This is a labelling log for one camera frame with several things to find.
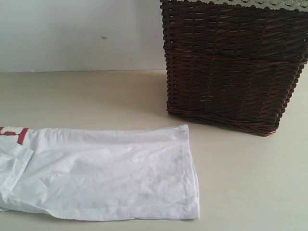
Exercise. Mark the white shirt with red lettering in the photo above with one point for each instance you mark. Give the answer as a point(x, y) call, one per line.
point(99, 175)

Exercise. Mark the brown wicker laundry basket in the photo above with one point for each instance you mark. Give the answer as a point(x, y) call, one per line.
point(232, 65)

